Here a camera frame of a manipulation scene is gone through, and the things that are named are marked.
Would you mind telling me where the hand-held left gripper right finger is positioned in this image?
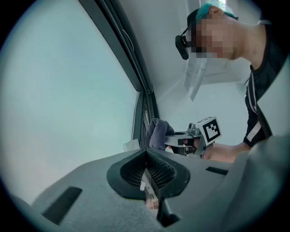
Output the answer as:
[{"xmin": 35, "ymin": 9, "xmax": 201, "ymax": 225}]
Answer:
[{"xmin": 146, "ymin": 148, "xmax": 234, "ymax": 232}]

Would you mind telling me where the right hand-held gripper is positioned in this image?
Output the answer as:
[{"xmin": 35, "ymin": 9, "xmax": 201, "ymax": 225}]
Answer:
[{"xmin": 164, "ymin": 116, "xmax": 222, "ymax": 160}]

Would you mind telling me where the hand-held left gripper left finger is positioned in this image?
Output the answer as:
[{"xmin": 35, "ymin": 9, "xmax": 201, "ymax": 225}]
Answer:
[{"xmin": 31, "ymin": 148, "xmax": 166, "ymax": 232}]

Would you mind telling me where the dark blue cloth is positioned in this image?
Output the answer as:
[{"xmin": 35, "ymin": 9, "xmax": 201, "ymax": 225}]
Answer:
[{"xmin": 145, "ymin": 118, "xmax": 175, "ymax": 150}]

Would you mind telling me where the dark window frame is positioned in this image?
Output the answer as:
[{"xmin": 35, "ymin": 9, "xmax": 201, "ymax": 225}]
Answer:
[{"xmin": 78, "ymin": 0, "xmax": 160, "ymax": 150}]

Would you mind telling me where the person's right forearm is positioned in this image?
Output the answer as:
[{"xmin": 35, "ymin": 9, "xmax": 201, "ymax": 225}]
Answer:
[{"xmin": 202, "ymin": 143, "xmax": 252, "ymax": 164}]

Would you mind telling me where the window sash with glass pane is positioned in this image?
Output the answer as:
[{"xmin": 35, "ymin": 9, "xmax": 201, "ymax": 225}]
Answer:
[{"xmin": 0, "ymin": 0, "xmax": 145, "ymax": 204}]

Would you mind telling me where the white curtain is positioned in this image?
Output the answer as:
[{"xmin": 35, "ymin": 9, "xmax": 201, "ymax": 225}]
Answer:
[{"xmin": 123, "ymin": 139, "xmax": 140, "ymax": 153}]

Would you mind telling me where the person's head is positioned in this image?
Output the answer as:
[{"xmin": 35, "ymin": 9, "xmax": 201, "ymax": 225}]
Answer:
[{"xmin": 188, "ymin": 5, "xmax": 269, "ymax": 68}]

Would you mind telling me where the person's black shirt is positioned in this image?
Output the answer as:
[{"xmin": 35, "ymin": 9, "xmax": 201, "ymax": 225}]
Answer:
[{"xmin": 242, "ymin": 21, "xmax": 290, "ymax": 149}]

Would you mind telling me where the teal head cap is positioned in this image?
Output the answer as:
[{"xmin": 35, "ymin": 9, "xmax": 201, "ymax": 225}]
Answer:
[{"xmin": 195, "ymin": 0, "xmax": 239, "ymax": 20}]

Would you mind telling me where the black head-worn camera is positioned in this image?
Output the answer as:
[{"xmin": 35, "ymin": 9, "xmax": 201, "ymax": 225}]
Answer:
[{"xmin": 174, "ymin": 9, "xmax": 200, "ymax": 61}]

